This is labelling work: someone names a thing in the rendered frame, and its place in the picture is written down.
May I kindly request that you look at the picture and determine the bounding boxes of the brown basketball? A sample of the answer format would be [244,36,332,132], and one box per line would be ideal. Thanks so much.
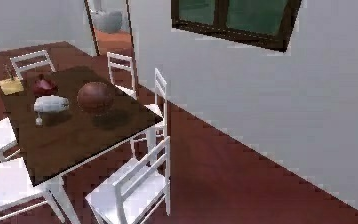
[76,81,115,114]

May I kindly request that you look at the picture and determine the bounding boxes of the brown wooden dining table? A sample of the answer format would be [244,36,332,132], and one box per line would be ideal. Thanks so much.
[0,65,164,224]

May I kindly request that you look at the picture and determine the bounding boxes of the dark framed window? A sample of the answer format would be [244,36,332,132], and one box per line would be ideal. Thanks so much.
[171,0,303,53]

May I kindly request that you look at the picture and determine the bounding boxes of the dark red apple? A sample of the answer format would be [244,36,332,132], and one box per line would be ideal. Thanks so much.
[32,73,59,97]

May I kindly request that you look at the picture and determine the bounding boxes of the yellow notepad with pencil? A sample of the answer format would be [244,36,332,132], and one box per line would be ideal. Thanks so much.
[0,63,25,96]

